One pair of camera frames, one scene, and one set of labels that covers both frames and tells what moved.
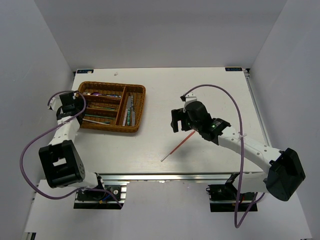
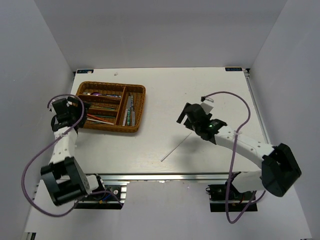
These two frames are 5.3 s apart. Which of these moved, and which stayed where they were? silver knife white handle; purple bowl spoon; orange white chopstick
Moved: orange white chopstick
Stayed: purple bowl spoon; silver knife white handle
